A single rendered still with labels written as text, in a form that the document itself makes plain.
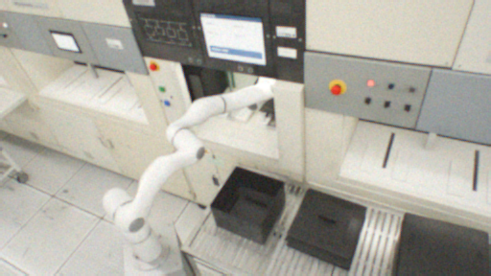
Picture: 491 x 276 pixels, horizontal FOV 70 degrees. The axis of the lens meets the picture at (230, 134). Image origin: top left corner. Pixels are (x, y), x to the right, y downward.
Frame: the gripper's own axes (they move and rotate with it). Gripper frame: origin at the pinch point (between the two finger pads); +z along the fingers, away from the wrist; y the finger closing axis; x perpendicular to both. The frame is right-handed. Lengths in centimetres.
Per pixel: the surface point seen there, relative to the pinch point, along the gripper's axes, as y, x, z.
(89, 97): -142, -36, -22
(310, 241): 43, -35, -71
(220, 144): -24, -35, -32
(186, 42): -29, 31, -33
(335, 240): 53, -35, -67
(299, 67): 25.0, 27.3, -32.7
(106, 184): -152, -122, -42
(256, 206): 10, -44, -58
